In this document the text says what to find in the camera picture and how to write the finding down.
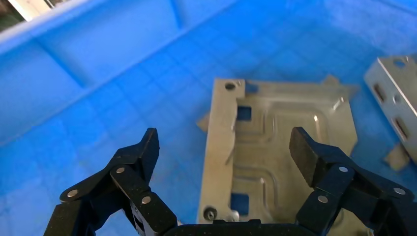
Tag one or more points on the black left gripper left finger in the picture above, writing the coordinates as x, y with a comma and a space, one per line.
97, 202

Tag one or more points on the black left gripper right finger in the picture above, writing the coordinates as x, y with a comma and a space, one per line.
358, 195

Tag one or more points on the stamped silver metal plate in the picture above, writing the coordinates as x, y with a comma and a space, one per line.
221, 146

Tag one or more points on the blue plastic bin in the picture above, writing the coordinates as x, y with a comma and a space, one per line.
97, 97

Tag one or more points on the perforated silver metal bracket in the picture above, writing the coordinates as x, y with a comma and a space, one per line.
387, 97

